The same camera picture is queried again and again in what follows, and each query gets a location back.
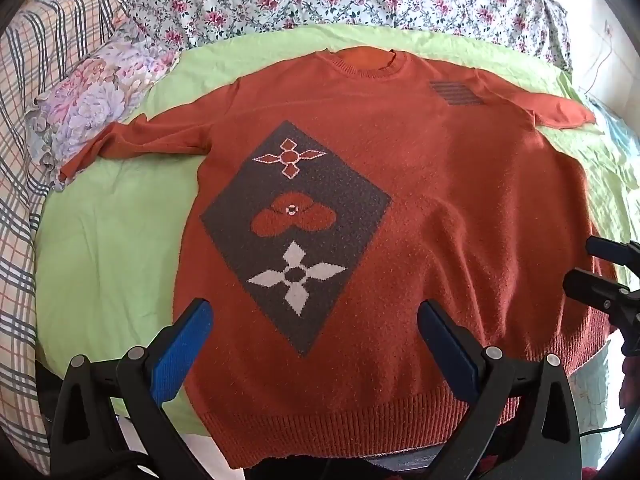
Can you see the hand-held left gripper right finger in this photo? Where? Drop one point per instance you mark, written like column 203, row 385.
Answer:
column 447, row 347

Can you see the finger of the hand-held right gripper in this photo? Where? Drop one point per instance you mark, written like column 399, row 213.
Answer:
column 612, row 251
column 597, row 290

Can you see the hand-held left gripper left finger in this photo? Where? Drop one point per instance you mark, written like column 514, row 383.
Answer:
column 182, row 347

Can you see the orange knit sweater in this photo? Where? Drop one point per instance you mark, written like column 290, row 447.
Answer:
column 450, row 210

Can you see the white patterned bed sheet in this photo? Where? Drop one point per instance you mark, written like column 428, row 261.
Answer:
column 595, row 400

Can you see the light blue cloth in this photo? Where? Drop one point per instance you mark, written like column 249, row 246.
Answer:
column 620, row 130

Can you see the light green bed sheet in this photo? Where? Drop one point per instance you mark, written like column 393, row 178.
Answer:
column 110, row 240

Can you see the pastel floral pillow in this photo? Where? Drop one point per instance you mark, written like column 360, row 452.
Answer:
column 95, row 100

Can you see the beige plaid blanket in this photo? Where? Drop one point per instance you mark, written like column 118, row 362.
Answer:
column 30, row 110

